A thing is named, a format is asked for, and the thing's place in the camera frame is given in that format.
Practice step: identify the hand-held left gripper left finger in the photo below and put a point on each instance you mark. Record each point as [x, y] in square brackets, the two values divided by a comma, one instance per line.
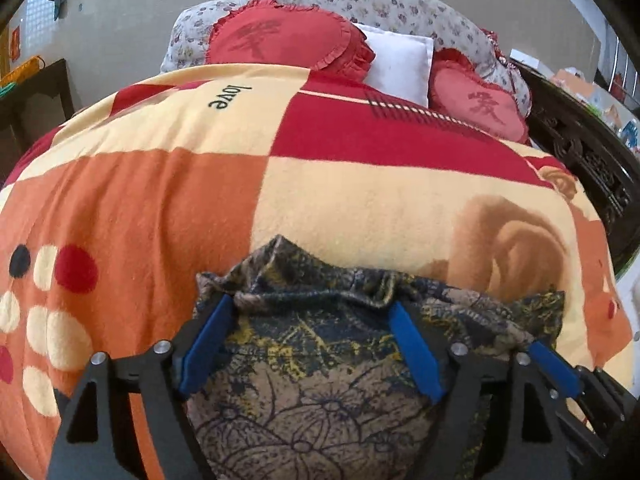
[207, 345]

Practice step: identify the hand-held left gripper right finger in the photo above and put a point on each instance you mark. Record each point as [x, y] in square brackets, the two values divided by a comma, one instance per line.
[415, 350]

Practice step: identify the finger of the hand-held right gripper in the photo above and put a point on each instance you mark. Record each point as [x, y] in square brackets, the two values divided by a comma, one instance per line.
[555, 367]

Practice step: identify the brown floral patterned shirt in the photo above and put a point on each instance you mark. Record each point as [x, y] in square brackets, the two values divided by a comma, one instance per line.
[310, 390]

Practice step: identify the orange red printed blanket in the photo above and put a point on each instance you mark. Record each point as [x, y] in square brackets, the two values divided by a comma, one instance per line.
[350, 200]

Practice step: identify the red heart-shaped pillow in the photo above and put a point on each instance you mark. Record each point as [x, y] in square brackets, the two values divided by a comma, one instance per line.
[480, 105]
[280, 40]

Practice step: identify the pile of colourful packets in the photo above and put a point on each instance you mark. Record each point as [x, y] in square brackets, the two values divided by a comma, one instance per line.
[600, 105]

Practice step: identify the white pillow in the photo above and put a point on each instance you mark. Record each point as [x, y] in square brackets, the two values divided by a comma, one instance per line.
[400, 65]

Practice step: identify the dark wooden side table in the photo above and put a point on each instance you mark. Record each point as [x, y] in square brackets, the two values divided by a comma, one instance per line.
[35, 110]

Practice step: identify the green flat item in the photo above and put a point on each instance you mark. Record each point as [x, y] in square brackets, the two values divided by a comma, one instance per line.
[6, 91]

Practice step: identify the yellow basket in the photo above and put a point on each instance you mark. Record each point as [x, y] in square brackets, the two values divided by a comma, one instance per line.
[25, 67]

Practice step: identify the red wall poster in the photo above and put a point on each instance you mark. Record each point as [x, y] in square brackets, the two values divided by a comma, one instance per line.
[15, 44]

